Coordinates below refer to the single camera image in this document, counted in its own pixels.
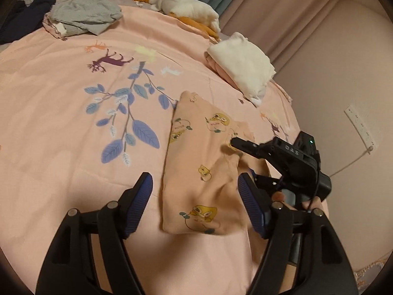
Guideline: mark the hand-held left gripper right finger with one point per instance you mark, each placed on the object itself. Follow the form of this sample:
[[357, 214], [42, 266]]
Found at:
[[250, 202]]

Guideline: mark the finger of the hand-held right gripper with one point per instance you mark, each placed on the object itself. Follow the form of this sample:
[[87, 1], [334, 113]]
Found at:
[[267, 182], [245, 146]]

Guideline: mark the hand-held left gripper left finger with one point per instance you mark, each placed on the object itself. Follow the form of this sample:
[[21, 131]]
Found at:
[[136, 206]]

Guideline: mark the pink printed small shirt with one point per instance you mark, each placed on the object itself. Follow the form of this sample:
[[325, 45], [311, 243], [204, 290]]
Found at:
[[202, 166]]

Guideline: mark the person's right hand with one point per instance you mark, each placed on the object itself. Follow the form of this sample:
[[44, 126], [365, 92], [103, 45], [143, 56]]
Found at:
[[310, 205]]

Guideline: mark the white folded cloth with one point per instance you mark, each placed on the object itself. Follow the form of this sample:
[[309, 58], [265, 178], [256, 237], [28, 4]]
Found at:
[[242, 64]]

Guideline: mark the pink printed blanket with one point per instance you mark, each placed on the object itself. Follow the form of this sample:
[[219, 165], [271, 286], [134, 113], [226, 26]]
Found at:
[[76, 129]]

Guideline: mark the pink curtain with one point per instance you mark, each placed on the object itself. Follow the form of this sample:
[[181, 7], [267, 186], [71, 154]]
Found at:
[[276, 15]]

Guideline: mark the white goose plush toy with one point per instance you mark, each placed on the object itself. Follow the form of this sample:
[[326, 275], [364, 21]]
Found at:
[[184, 6]]

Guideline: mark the striped white cloth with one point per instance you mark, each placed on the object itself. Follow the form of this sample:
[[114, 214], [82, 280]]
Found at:
[[55, 27]]

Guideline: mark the grey-blue crumpled garment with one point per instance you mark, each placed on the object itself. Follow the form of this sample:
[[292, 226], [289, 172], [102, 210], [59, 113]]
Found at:
[[86, 12]]

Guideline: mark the dark navy crumpled garment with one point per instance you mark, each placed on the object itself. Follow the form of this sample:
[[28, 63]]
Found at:
[[27, 17]]

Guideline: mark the white wall power strip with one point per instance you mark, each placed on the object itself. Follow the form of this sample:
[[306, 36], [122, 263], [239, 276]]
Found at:
[[362, 127]]

